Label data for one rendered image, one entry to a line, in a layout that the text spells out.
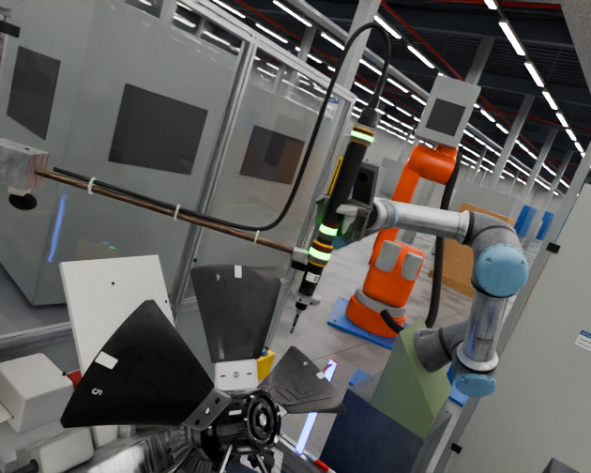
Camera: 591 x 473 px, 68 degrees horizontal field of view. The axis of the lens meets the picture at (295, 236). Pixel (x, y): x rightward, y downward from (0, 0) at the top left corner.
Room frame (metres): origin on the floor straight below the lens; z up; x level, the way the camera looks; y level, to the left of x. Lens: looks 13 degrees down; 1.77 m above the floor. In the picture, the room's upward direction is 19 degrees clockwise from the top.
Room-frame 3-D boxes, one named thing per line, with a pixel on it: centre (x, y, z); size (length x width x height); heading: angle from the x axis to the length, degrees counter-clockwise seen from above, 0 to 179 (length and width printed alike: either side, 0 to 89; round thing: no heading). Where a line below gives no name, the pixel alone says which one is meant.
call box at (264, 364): (1.33, 0.03, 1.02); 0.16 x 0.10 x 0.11; 61
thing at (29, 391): (0.98, 0.54, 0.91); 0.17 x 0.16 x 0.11; 61
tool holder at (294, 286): (0.87, -0.05, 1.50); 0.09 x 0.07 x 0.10; 96
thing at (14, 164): (0.80, 0.56, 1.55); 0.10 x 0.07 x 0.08; 96
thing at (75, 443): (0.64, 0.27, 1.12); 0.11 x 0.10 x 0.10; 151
